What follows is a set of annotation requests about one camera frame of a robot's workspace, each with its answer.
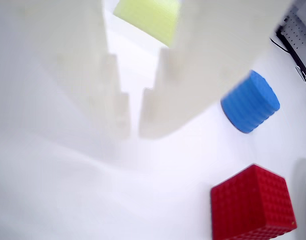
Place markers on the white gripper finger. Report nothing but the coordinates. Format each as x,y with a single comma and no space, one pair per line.
205,62
68,62

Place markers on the red studded cube block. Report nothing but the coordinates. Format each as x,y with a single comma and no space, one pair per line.
253,205

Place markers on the blue ribbed cylinder block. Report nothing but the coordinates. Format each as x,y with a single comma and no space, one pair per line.
250,102

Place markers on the white perforated metal panel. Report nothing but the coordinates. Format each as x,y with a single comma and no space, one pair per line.
296,32

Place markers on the yellow-green foam block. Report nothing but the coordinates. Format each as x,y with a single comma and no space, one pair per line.
149,18

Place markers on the small white flat tab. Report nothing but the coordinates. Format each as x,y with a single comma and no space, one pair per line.
301,72

